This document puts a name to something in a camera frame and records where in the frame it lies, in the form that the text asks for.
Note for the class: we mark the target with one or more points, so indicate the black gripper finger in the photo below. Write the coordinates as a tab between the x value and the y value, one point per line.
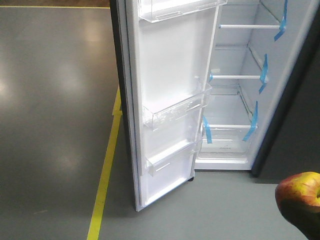
304	217

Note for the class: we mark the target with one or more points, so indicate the red yellow apple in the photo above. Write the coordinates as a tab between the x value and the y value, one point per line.
302	189

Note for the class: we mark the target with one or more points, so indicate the white fridge door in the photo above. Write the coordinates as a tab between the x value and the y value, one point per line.
159	64

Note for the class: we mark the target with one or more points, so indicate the clear fridge crisper drawer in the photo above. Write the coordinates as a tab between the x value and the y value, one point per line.
224	141

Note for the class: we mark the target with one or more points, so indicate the dark grey fridge body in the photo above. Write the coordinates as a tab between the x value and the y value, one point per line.
273	131

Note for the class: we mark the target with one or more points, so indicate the white fridge glass shelf lower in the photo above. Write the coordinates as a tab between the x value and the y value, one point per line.
227	106

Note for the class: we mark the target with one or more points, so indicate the white fridge glass shelf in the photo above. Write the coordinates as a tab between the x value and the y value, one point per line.
247	14
227	106
238	63

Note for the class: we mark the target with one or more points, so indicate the white fridge glass shelf middle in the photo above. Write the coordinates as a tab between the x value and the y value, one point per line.
238	63

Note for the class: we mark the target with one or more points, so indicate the white fridge glass shelf upper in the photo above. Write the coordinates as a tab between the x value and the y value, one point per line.
247	14

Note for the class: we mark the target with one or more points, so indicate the clear lower door bin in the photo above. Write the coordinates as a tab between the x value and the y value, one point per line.
179	151

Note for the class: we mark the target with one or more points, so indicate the clear door bin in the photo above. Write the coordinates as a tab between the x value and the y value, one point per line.
154	118
179	151
159	10

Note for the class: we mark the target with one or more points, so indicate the clear middle door bin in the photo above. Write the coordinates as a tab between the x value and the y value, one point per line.
154	118

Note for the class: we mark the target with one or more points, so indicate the clear upper door bin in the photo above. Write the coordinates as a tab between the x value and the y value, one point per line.
159	10

